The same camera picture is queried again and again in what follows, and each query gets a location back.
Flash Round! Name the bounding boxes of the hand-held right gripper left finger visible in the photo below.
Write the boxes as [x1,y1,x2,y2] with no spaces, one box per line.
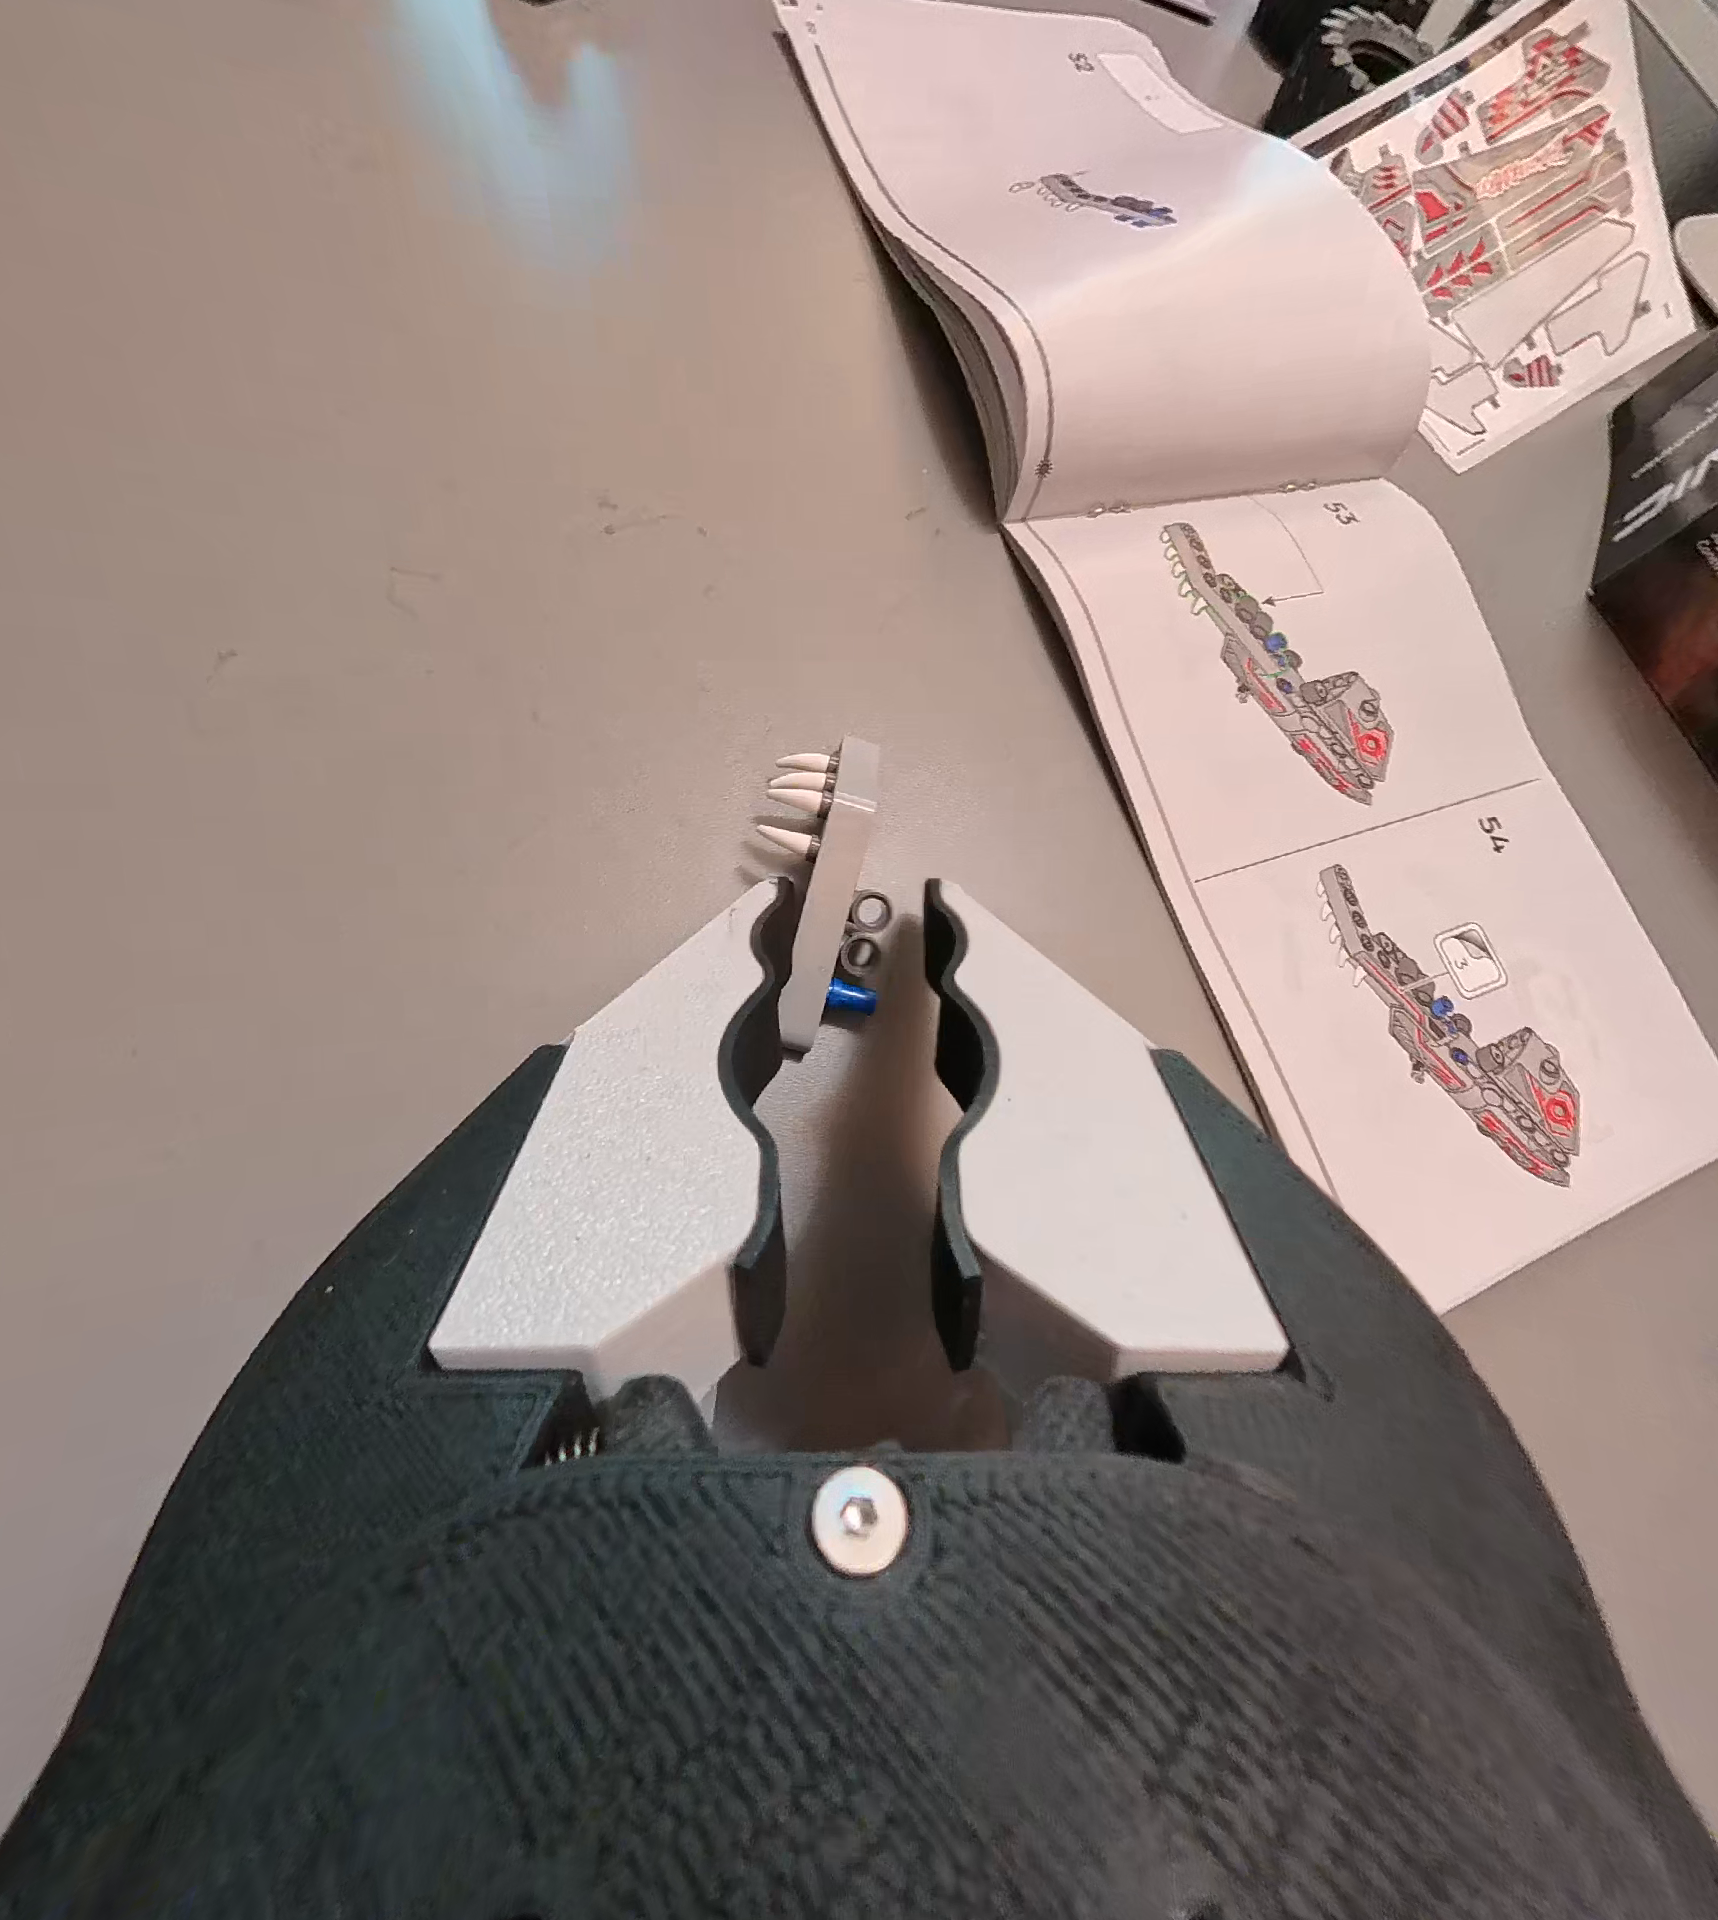
[427,877,802,1378]

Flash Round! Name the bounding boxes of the grey desk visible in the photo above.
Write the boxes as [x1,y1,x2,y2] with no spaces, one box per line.
[0,0,1718,1920]

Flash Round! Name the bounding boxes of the black gear wheel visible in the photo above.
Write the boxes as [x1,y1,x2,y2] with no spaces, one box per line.
[1257,0,1439,130]

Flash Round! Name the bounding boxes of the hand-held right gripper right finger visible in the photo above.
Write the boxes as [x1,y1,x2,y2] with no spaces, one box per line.
[923,875,1293,1376]

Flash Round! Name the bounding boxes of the loose instruction pages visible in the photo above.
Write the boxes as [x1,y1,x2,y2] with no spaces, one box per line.
[1291,0,1686,474]

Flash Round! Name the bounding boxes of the grey toy jaw beam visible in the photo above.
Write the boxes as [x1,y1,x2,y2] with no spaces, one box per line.
[757,734,893,1064]

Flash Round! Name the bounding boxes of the open instruction booklet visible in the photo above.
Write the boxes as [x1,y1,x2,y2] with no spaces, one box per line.
[773,0,1718,1314]

